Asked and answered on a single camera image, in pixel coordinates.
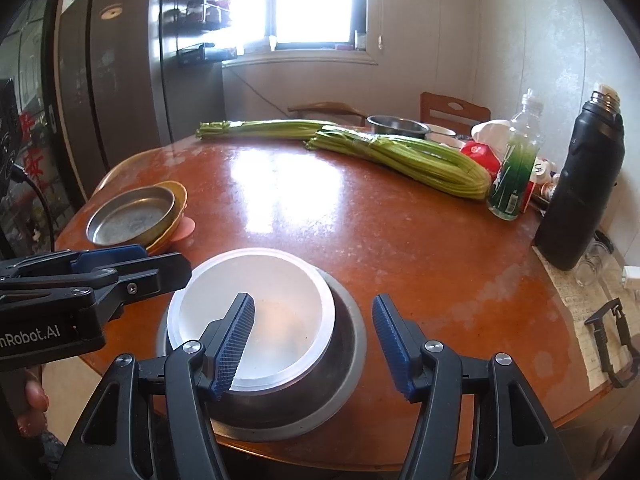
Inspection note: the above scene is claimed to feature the red package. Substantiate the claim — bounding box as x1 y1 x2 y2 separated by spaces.
459 141 536 211

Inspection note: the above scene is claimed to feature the person's left hand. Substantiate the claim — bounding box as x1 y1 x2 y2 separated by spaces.
15 365 51 435

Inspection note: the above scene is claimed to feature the clear plastic bottle green label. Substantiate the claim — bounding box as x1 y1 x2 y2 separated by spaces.
487 89 545 221

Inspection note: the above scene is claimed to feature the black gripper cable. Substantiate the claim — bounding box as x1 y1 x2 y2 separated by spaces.
12 162 57 253

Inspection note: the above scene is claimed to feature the large steel bowl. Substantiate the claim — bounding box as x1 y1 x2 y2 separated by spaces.
156 260 368 443

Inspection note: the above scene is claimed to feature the yellow shell-shaped plate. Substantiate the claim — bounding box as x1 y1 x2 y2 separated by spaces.
145 180 188 256

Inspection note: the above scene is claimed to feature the small white bottle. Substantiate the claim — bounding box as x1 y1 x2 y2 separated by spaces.
532 157 561 201

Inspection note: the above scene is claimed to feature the curved wooden chair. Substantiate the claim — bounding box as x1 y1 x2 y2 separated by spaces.
287 101 373 128

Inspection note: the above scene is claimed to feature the glass jar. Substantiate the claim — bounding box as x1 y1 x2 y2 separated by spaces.
572 240 616 288

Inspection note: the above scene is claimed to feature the black clip tool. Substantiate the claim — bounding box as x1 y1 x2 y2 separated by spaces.
584 297 638 388

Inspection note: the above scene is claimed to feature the wooden chair with cutout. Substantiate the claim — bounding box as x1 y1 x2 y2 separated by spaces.
420 91 492 126

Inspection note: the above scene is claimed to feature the shallow round steel plate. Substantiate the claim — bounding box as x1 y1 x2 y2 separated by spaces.
86 186 177 247

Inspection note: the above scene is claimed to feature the grey refrigerator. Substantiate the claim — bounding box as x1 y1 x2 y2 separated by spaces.
52 0 226 196

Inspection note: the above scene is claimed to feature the pink plate with ears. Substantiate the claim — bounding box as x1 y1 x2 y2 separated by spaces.
167 215 197 241

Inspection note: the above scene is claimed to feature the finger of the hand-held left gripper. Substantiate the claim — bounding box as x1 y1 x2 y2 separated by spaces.
0 252 193 322
0 244 147 281

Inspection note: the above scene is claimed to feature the black thermos flask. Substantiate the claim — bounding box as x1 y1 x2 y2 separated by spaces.
535 85 626 272

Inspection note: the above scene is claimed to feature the glass door cabinet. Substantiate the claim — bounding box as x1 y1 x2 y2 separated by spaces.
0 0 66 261

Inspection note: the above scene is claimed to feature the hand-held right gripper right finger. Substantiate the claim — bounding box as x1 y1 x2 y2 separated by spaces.
371 294 563 480

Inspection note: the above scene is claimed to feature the green celery bundle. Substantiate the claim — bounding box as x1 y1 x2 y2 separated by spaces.
195 119 341 142
306 127 493 201

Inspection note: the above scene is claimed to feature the white plastic bag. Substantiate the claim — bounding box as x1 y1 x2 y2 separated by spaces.
470 119 513 146

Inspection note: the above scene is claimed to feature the bright window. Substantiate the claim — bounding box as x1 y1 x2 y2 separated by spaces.
225 0 381 61

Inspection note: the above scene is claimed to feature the thin black wall cable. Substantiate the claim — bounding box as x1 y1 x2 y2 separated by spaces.
225 67 291 111

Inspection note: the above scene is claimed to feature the small steel bowl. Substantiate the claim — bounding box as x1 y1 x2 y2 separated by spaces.
366 115 430 137

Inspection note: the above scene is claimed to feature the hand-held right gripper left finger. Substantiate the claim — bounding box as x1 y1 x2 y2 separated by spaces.
60 291 257 480

